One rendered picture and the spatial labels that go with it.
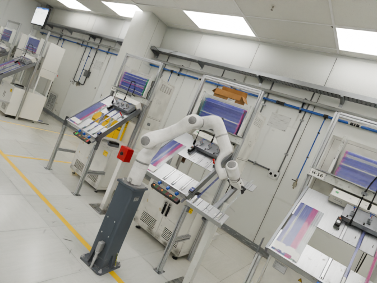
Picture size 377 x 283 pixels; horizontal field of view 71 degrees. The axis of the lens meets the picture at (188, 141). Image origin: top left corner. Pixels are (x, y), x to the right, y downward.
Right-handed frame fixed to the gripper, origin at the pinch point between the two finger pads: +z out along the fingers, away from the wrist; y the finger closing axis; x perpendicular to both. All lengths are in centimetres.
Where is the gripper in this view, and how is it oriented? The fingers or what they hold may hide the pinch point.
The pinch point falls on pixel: (237, 189)
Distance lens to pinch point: 213.8
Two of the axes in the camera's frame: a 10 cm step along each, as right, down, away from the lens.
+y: -7.1, -3.5, 6.1
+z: 2.6, 6.8, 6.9
